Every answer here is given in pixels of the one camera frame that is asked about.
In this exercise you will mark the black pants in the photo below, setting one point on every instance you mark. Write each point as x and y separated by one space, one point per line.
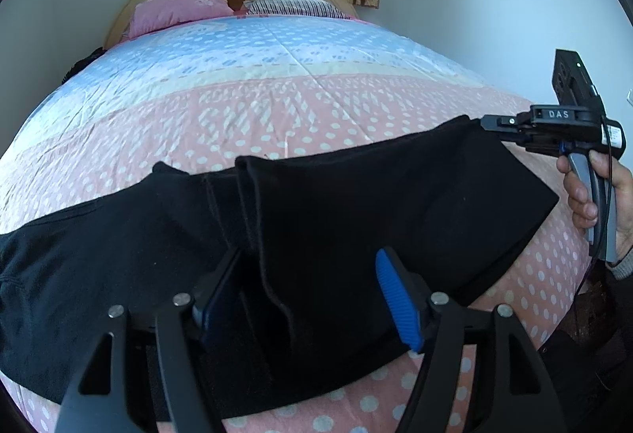
346 215

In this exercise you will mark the pink and blue dotted blanket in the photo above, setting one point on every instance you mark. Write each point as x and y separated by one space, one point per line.
247 82

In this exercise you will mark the person's right forearm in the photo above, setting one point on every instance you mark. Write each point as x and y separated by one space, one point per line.
624 265

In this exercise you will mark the pink pillow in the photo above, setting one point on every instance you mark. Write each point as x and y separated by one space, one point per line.
173 10

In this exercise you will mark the person's right hand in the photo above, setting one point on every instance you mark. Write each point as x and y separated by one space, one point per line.
624 195

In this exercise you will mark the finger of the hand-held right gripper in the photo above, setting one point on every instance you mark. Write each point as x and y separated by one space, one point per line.
504 122

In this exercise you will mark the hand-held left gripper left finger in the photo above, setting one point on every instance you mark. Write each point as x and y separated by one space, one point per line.
217 309

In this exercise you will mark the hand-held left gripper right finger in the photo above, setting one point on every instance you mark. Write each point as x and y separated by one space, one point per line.
395 299

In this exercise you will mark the person's dark clothing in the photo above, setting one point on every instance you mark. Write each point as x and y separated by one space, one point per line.
593 388

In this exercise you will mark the striped pillow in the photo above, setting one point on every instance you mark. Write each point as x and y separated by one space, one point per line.
296 7

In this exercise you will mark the dark cloth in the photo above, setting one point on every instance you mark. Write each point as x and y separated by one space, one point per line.
81 65

